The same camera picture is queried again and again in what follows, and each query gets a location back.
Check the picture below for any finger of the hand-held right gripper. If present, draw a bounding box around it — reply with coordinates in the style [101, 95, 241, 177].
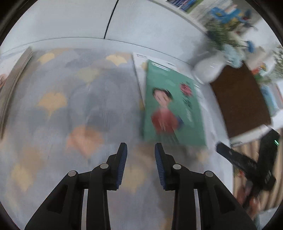
[216, 143, 258, 176]

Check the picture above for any white paper roll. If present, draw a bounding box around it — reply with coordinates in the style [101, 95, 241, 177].
[245, 47, 266, 69]

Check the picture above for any white bookshelf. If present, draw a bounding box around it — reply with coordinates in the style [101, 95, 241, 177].
[0, 0, 213, 67]

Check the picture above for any grey green clothing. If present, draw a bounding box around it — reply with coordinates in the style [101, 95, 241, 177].
[254, 214, 264, 230]

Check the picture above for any small white flower sprig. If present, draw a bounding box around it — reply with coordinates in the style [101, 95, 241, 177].
[272, 46, 283, 78]

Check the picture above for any white thin book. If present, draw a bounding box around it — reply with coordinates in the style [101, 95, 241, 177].
[133, 53, 203, 104]

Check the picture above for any white ceramic vase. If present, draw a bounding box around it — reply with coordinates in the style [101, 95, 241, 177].
[192, 52, 226, 84]

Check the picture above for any blue artificial flower bouquet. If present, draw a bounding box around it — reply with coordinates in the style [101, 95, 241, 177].
[206, 7, 255, 67]

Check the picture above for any row of blue white books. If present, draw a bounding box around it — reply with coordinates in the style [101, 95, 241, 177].
[166, 0, 204, 13]

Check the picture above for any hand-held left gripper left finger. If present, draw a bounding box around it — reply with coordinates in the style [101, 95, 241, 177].
[24, 143, 128, 230]

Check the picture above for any pile of illustrated books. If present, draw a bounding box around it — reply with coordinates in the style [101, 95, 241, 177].
[0, 46, 33, 139]

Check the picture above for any blue packet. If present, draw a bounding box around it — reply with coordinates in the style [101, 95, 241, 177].
[260, 85, 279, 116]

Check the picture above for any person's right hand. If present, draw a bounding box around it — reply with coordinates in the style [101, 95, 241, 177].
[236, 188, 263, 219]

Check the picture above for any ginkgo leaf patterned table mat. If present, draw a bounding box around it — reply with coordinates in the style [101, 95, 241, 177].
[0, 47, 234, 230]

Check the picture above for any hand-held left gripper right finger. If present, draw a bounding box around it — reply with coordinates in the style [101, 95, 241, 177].
[155, 143, 258, 230]

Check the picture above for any green book with boy cover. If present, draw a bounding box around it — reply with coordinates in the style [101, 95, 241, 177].
[141, 61, 207, 148]

